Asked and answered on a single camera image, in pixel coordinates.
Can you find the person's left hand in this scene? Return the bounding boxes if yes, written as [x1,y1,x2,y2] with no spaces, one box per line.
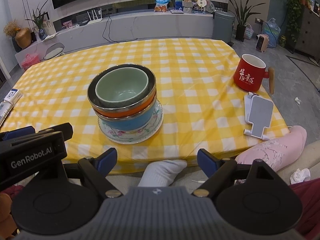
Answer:
[0,193,17,239]

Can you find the white card box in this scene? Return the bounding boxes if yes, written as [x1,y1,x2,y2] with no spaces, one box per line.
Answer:
[4,88,23,106]

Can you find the tall potted green plant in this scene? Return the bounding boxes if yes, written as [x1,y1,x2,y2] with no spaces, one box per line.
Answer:
[228,0,265,42]

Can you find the grey drawer cabinet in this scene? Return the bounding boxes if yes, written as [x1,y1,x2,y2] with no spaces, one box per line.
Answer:
[295,7,319,62]

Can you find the golden brown vase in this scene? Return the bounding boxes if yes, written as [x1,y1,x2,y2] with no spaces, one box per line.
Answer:
[15,28,31,49]

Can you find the orange steel bowl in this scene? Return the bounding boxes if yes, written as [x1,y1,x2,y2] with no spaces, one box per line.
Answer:
[87,64,157,118]

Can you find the leafy plant on cabinet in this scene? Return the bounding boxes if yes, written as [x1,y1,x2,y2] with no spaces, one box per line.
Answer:
[285,0,310,43]

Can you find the grey trash bin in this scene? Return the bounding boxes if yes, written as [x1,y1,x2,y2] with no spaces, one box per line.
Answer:
[213,11,235,43]

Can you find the white sock foot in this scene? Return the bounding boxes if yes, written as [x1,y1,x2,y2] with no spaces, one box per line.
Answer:
[138,159,187,187]

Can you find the green ceramic bowl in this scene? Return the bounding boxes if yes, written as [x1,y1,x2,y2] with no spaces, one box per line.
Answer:
[95,67,149,108]

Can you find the crumpled white tissue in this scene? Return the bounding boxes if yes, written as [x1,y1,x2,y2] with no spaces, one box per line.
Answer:
[290,168,311,185]

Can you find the black power cable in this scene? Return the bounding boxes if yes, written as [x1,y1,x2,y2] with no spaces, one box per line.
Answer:
[101,14,138,43]

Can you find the blue steel bowl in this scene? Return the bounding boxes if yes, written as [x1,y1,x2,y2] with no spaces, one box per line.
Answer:
[94,98,158,132]

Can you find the yellow checkered tablecloth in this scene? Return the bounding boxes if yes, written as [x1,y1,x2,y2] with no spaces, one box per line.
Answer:
[0,38,291,175]

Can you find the white router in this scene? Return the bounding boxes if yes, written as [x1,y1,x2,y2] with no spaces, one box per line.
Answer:
[87,8,103,24]

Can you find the clear floral glass plate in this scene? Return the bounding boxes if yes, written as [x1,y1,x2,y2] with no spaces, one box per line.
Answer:
[98,100,164,145]

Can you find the white phone stand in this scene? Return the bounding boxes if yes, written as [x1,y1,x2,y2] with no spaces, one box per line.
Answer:
[244,92,274,141]

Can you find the blue snack bag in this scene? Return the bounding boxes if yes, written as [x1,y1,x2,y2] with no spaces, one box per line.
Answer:
[154,0,170,12]

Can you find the pink plastic basket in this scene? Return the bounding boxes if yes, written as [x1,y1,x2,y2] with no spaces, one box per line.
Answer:
[21,54,40,70]

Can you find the blue water jug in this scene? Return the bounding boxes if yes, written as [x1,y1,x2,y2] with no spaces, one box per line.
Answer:
[262,18,281,48]

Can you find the red mug wooden handle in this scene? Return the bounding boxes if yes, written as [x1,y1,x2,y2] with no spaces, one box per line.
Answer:
[233,54,275,94]

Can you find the potted plant blue vase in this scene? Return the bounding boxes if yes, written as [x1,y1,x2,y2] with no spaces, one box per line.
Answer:
[26,1,48,41]

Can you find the small pink heater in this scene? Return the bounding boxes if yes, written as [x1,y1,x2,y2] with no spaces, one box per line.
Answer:
[256,34,269,52]

